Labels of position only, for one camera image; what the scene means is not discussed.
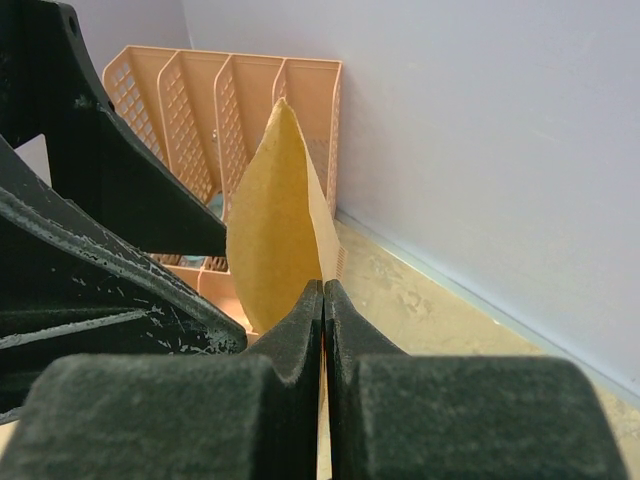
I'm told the peach plastic file organizer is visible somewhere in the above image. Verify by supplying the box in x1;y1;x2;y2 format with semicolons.
101;44;349;335

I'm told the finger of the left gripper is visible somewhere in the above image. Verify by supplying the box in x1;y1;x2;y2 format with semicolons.
1;142;248;413
1;1;226;256

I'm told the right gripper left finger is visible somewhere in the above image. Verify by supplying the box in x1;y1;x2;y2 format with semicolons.
1;281;323;479

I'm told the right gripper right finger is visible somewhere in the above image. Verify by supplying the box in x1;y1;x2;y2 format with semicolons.
324;280;628;479

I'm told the brown paper coffee filter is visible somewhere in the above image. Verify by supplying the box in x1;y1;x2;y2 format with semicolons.
227;99;339;479

